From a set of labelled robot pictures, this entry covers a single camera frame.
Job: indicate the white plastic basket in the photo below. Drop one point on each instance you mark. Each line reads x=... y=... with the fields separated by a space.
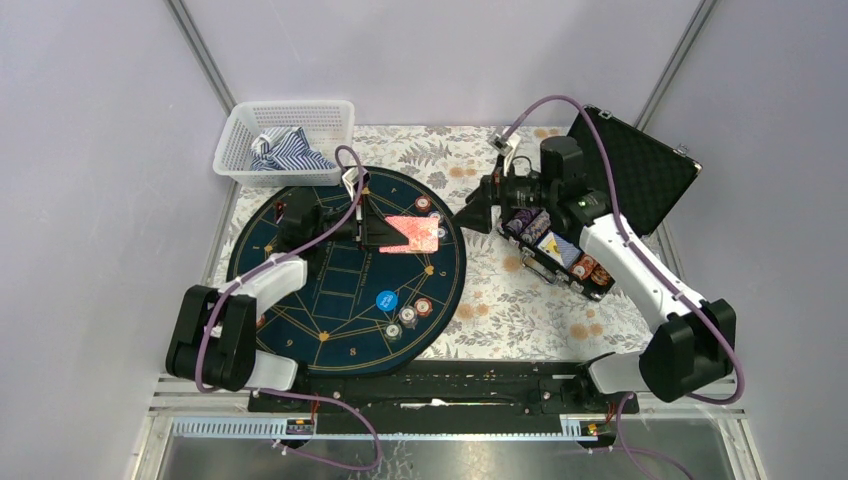
x=327 y=124

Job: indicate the black aluminium chip case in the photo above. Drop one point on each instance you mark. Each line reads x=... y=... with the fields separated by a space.
x=650 y=177

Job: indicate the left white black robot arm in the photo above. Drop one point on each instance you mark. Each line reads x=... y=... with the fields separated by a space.
x=214 y=341

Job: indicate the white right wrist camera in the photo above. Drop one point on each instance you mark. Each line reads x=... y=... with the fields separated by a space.
x=505 y=147

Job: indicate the red chip row in case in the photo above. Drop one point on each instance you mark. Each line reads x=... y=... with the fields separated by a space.
x=583 y=267

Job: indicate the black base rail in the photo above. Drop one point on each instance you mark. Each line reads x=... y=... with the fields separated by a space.
x=439 y=398

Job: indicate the purple chip row in case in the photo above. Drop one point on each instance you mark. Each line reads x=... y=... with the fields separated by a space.
x=520 y=220

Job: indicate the round dark poker mat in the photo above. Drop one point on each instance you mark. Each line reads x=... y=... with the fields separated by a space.
x=331 y=326

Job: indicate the blue ten chip stack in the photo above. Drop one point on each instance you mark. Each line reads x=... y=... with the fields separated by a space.
x=408 y=317

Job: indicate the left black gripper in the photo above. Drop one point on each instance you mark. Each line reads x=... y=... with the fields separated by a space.
x=370 y=229

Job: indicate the orange black chip row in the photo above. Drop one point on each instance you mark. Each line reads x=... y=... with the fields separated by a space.
x=600 y=278

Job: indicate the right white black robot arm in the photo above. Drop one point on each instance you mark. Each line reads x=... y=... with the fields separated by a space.
x=691 y=343

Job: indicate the blue small blind button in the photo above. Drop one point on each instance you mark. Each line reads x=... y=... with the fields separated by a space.
x=386 y=301

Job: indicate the red white chip stack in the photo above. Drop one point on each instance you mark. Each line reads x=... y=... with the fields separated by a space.
x=423 y=307

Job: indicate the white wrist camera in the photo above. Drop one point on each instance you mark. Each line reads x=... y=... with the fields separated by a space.
x=505 y=147
x=352 y=178

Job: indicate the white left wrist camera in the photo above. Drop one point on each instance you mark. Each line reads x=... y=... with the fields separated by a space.
x=352 y=178

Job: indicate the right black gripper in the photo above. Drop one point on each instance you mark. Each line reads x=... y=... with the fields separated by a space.
x=493 y=192

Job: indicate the purple white chip row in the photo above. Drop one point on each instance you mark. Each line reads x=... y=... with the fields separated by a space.
x=537 y=228

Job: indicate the blue card deck in case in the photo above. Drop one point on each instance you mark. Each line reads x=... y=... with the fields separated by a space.
x=558 y=249

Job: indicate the red playing card deck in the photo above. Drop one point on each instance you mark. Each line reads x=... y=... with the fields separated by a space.
x=421 y=235

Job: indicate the blue striped cloth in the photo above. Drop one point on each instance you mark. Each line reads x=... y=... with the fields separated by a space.
x=285 y=149

